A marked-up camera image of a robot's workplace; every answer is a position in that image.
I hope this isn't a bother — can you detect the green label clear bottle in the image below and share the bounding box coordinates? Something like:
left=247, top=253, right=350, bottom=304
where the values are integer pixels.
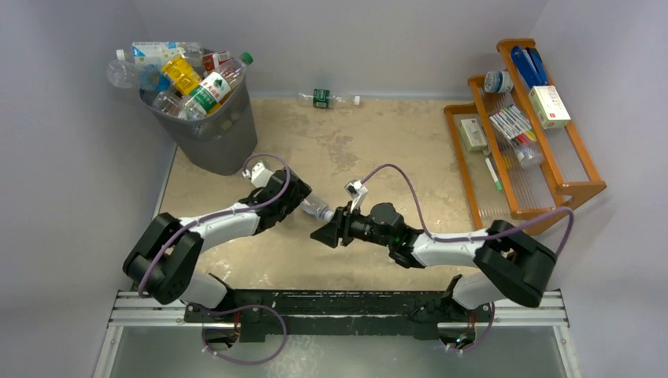
left=297, top=88, right=362, bottom=109

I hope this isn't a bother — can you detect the green white label bottle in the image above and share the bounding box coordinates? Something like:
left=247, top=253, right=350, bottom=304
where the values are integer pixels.
left=181, top=52, right=254, bottom=120

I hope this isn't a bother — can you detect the clear bottle white cap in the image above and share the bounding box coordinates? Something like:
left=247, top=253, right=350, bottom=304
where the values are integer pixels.
left=151, top=91, right=186, bottom=118

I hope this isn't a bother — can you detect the amber tea bottle red label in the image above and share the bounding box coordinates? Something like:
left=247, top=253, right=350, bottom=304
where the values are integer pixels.
left=202, top=51, right=232, bottom=72

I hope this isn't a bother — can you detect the yellow plastic bottle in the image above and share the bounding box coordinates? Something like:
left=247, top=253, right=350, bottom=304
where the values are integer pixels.
left=161, top=56, right=202, bottom=95

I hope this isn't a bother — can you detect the blue label water bottle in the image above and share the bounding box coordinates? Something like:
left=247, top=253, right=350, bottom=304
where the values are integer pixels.
left=116, top=41, right=205, bottom=67

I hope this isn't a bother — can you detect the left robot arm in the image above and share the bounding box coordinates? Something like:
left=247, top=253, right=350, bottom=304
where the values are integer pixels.
left=122, top=169, right=312, bottom=322

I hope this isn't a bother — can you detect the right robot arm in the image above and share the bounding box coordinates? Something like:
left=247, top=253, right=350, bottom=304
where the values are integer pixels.
left=310, top=202, right=557, bottom=321

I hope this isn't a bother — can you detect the grey mesh waste bin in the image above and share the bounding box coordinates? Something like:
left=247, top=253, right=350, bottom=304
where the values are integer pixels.
left=139, top=80, right=258, bottom=176

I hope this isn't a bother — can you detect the white green marker pen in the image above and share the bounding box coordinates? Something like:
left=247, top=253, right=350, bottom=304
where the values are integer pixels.
left=485, top=157, right=503, bottom=191

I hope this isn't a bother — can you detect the green white small box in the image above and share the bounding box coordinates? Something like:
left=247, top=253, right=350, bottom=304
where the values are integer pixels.
left=458, top=118, right=490, bottom=155

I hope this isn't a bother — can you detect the wooden tiered rack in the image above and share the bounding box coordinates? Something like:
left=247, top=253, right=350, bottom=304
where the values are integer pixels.
left=443, top=38, right=607, bottom=229

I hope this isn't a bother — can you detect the small clear jar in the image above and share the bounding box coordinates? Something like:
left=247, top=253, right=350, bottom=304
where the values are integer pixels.
left=514, top=141, right=544, bottom=169

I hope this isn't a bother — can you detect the pack of coloured markers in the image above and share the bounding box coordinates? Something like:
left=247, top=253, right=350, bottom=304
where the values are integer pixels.
left=489, top=104, right=536, bottom=147

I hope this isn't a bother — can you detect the round tape roll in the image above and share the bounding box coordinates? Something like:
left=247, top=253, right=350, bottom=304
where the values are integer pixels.
left=484, top=70, right=514, bottom=94

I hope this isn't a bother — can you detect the white red box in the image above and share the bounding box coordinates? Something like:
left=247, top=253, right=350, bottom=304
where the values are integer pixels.
left=529, top=85, right=571, bottom=129

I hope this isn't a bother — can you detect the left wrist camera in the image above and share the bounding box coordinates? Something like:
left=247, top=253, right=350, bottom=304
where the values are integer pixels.
left=242, top=161, right=274, bottom=188

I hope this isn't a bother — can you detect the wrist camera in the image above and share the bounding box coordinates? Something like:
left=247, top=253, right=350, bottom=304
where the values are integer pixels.
left=242, top=161, right=274, bottom=188
left=344, top=180, right=368, bottom=213

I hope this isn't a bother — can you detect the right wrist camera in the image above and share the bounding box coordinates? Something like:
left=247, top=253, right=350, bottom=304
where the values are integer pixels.
left=344, top=180, right=368, bottom=213

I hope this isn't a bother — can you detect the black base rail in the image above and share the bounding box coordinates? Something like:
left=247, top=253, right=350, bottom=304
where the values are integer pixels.
left=107, top=289, right=570, bottom=346

